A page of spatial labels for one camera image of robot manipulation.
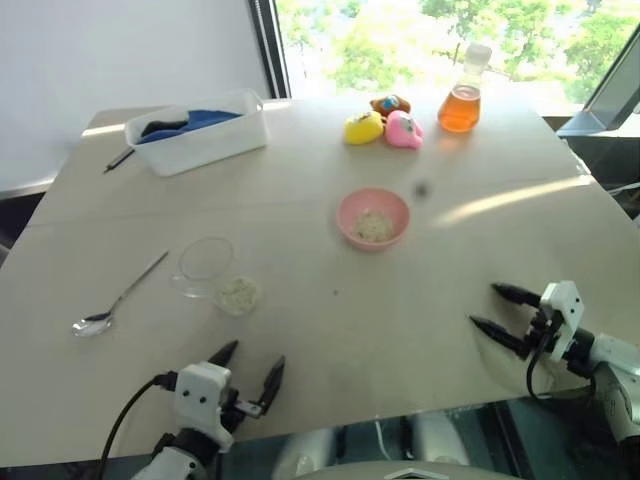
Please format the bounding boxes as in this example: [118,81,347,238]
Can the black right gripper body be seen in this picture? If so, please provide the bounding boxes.
[522,302,559,361]

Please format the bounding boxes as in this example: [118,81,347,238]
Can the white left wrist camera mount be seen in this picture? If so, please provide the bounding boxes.
[174,362,235,454]

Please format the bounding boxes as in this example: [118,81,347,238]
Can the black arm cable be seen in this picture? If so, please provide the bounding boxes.
[99,372,177,472]
[525,335,597,401]

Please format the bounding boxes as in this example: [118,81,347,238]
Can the black pen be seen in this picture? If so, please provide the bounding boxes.
[102,147,137,175]

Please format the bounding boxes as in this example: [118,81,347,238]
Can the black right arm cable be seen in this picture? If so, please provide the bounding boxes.
[525,335,597,401]

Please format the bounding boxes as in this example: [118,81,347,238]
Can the blue cloth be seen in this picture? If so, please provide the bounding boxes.
[136,109,245,146]

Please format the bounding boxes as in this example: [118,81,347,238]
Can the clear glass jar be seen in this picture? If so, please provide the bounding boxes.
[169,236,264,318]

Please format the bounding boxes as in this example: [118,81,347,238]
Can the silver metal spoon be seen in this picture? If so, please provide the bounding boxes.
[70,249,171,338]

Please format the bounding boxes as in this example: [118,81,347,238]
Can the dark vertical window frame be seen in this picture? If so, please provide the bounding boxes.
[259,0,293,100]

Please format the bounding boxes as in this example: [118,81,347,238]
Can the glass flask with orange liquid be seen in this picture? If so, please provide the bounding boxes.
[437,42,494,134]

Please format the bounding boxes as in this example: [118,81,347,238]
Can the pink bowl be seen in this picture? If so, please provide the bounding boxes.
[335,186,412,253]

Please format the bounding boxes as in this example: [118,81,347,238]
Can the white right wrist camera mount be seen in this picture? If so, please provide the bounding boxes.
[540,280,586,363]

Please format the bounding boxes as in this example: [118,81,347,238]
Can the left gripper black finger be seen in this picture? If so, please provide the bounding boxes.
[251,354,287,417]
[207,339,240,368]

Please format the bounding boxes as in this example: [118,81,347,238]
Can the brown plush toy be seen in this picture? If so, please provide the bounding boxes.
[369,92,413,119]

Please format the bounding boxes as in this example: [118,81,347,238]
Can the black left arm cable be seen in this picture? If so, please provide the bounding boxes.
[99,372,177,472]

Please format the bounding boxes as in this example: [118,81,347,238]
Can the pink plush toy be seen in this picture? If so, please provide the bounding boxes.
[383,109,426,150]

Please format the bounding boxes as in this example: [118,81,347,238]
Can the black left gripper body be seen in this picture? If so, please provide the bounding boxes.
[218,387,265,438]

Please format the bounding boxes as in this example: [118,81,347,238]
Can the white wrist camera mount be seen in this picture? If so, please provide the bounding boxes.
[174,362,235,454]
[540,280,586,363]

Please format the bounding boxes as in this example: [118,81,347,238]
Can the grey rounded robot body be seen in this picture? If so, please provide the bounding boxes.
[272,412,509,480]

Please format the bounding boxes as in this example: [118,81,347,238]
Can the white plastic bin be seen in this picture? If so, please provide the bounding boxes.
[124,88,270,178]

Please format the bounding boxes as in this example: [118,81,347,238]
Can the black cloth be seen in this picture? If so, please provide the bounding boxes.
[139,116,192,139]

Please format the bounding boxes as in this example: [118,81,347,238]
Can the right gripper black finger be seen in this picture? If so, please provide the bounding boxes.
[490,282,545,308]
[467,314,532,361]

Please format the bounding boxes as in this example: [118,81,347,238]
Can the dark slanted window frame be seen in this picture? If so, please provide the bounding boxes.
[555,27,640,140]

